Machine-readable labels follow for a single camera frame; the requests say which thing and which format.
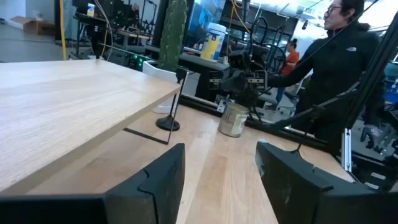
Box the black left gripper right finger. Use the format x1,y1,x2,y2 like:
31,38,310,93
255,139,379,224

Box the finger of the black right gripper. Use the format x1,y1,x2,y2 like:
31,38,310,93
244,88,259,108
221,70,247,93

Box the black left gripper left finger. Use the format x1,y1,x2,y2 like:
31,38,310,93
104,142,187,224

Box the scented candle tin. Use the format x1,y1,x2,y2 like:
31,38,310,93
217,102,250,138

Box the person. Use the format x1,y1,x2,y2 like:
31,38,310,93
266,0,388,150
266,38,301,111

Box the grey desk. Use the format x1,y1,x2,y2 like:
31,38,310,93
178,52,231,73

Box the white yellow tub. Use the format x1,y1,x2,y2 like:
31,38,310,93
200,22,228,62

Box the computer monitor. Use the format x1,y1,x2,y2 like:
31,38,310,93
185,0,227,49

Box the white hexagonal plant pot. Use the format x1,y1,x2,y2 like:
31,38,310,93
142,60,201,114

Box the green cactus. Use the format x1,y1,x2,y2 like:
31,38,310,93
157,0,188,72

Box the black electronics box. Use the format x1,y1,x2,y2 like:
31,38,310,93
104,49,147,72

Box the wooden shelf riser black legs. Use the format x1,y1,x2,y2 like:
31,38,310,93
0,58,190,195

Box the cardboard box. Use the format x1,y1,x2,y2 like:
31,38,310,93
11,15,57,37

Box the yellow hanging cable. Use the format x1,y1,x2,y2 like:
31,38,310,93
58,0,68,62

